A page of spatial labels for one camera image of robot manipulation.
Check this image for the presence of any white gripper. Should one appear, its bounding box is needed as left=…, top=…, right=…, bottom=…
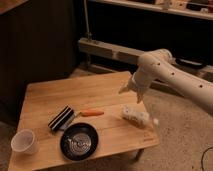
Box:
left=119, top=70, right=154, bottom=104

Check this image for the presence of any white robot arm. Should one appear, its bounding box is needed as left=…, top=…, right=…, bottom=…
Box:
left=119, top=49, right=213, bottom=117

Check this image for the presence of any white low shelf bench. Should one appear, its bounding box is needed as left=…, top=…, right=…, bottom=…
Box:
left=78, top=37, right=213, bottom=98

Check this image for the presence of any wooden square table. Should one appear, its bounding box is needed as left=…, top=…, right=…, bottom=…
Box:
left=7, top=70, right=161, bottom=171

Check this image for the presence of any black flat object on bench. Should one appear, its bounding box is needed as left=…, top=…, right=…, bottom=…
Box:
left=175, top=58, right=207, bottom=70

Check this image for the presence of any metal vertical pole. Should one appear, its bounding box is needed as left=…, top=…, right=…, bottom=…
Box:
left=83, top=0, right=92, bottom=41

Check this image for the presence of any black round pan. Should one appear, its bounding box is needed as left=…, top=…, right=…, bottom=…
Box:
left=60, top=123, right=99, bottom=161

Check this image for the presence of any white plastic cup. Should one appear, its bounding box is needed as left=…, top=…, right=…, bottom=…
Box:
left=11, top=129, right=38, bottom=155

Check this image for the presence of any black brush with orange handle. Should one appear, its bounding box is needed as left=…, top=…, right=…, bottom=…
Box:
left=48, top=106, right=104, bottom=132

